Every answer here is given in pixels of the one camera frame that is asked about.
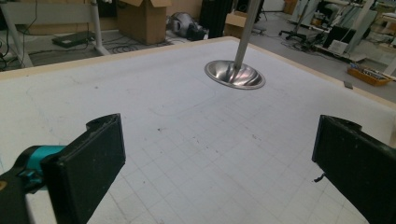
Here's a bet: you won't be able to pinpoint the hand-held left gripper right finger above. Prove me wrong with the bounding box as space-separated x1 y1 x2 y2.
311 114 396 224

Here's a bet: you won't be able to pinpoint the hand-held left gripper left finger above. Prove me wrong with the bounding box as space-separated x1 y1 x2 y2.
0 113 127 224

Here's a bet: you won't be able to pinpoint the steel hook stand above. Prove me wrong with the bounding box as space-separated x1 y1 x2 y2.
204 0 267 91

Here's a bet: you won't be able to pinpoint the orange tool tray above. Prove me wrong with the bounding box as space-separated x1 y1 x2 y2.
346 63 394 88

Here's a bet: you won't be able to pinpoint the white grid mat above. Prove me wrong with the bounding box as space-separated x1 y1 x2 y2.
0 39 396 224

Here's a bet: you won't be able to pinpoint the flat black device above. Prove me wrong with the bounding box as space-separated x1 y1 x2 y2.
50 31 96 49

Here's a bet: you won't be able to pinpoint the office chair base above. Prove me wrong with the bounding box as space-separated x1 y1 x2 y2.
277 27 310 42

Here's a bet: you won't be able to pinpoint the large open cardboard box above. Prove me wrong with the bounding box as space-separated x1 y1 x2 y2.
116 0 173 46

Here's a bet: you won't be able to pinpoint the grey rounded appliance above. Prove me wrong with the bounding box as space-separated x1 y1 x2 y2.
167 12 209 42

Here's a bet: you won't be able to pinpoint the small cardboard box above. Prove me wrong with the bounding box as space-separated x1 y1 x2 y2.
223 10 260 39

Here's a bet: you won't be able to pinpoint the loose black cables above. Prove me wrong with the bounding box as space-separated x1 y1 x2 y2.
104 38 171 55

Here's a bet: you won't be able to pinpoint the white desk frame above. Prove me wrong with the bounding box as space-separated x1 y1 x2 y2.
0 0 111 69

